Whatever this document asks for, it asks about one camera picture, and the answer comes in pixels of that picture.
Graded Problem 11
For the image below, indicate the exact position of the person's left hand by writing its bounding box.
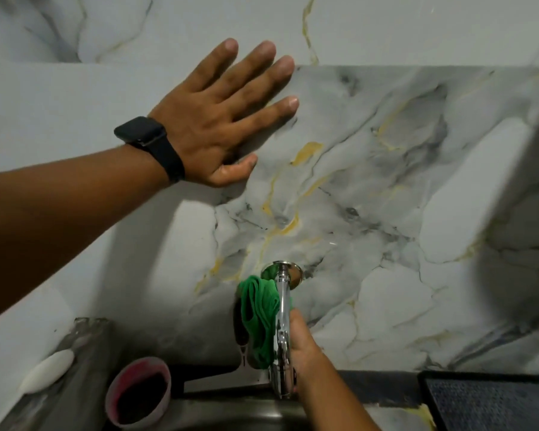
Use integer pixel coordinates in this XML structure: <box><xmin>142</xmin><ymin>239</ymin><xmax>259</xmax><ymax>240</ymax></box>
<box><xmin>148</xmin><ymin>38</ymin><xmax>300</xmax><ymax>188</ymax></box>

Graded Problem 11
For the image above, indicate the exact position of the person's right hand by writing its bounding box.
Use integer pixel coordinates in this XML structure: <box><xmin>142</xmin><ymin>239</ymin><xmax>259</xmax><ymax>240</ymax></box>
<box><xmin>288</xmin><ymin>308</ymin><xmax>324</xmax><ymax>387</ymax></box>

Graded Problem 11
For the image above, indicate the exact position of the green cleaning cloth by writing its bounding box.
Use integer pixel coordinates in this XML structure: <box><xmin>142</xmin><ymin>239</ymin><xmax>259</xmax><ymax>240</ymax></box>
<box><xmin>237</xmin><ymin>275</ymin><xmax>293</xmax><ymax>371</ymax></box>

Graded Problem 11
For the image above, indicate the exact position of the person's left forearm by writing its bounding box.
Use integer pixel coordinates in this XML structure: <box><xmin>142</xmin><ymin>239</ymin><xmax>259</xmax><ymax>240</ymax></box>
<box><xmin>0</xmin><ymin>144</ymin><xmax>170</xmax><ymax>328</ymax></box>

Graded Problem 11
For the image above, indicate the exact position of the person's right forearm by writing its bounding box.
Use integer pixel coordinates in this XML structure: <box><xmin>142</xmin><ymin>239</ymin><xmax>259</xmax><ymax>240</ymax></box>
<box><xmin>295</xmin><ymin>352</ymin><xmax>381</xmax><ymax>431</ymax></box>

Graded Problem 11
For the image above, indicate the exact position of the black smartwatch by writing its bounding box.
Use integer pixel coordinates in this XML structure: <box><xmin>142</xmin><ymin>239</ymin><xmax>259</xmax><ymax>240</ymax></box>
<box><xmin>113</xmin><ymin>116</ymin><xmax>186</xmax><ymax>184</ymax></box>

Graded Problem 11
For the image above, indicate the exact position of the stainless steel sink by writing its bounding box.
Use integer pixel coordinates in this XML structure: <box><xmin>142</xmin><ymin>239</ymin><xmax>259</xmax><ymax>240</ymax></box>
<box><xmin>101</xmin><ymin>364</ymin><xmax>308</xmax><ymax>431</ymax></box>

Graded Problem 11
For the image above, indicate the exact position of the pink plastic cup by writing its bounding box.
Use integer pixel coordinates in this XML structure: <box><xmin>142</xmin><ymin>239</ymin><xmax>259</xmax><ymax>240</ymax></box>
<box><xmin>105</xmin><ymin>356</ymin><xmax>172</xmax><ymax>425</ymax></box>

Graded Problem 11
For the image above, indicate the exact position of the white soap bar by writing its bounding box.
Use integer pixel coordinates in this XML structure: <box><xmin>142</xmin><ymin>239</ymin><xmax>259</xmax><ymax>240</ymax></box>
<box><xmin>19</xmin><ymin>349</ymin><xmax>75</xmax><ymax>395</ymax></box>

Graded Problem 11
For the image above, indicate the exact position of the black dish tray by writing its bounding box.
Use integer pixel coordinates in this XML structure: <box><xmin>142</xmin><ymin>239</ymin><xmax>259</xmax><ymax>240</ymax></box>
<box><xmin>417</xmin><ymin>370</ymin><xmax>539</xmax><ymax>431</ymax></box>

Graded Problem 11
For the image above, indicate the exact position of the chrome wall faucet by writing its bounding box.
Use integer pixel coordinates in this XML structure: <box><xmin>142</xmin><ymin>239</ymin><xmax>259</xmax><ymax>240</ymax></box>
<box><xmin>261</xmin><ymin>261</ymin><xmax>303</xmax><ymax>400</ymax></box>

